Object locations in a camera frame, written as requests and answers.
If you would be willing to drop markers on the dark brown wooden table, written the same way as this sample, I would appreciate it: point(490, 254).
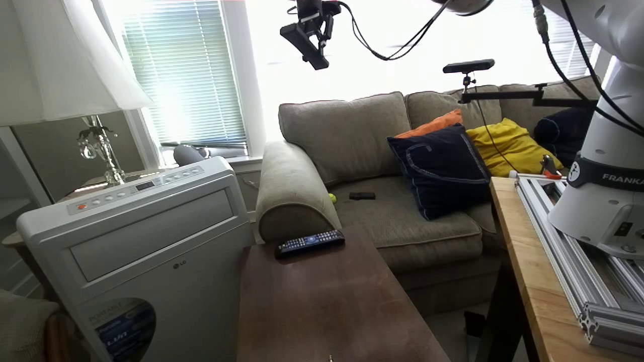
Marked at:
point(335, 302)

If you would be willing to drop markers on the dark grey remote control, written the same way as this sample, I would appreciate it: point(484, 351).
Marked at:
point(305, 49)

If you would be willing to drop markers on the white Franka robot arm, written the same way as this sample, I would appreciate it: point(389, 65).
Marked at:
point(615, 202)

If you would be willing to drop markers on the yellow-green tennis ball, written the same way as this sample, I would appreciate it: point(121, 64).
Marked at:
point(332, 197)

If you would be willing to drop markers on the beige armchair with wooden arms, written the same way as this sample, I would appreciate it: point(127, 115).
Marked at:
point(27, 329)

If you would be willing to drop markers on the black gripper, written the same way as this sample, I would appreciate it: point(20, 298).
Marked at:
point(311, 8)

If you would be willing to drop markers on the aluminium extrusion rail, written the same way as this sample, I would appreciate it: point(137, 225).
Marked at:
point(584, 282)

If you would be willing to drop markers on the orange pillow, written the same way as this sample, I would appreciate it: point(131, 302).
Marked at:
point(432, 126)

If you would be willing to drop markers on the dark blue cushion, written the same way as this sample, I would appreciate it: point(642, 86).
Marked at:
point(563, 133)

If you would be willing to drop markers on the navy blue patterned pillow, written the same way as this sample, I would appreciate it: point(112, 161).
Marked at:
point(443, 174)

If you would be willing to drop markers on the crystal table lamp white shade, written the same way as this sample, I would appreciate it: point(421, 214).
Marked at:
point(61, 61)

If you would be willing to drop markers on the white window blinds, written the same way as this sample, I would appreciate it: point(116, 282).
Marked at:
point(182, 74)

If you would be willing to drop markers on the black camera on boom stand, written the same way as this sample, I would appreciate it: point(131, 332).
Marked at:
point(470, 65)

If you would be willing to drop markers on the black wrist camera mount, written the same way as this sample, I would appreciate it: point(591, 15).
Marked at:
point(332, 8)

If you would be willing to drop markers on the wooden workbench with black legs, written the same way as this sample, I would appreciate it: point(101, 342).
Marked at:
point(530, 269)

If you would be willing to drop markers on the yellow blanket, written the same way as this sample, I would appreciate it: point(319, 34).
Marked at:
point(509, 148)

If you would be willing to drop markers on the white portable air conditioner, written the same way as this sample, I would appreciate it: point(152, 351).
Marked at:
point(148, 269)

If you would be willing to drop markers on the small black flat device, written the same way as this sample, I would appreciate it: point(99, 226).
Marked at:
point(362, 195)

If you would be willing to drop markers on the beige fabric sofa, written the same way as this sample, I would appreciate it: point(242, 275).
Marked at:
point(349, 133)

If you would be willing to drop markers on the black remote with coloured buttons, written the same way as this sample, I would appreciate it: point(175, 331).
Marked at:
point(311, 242)

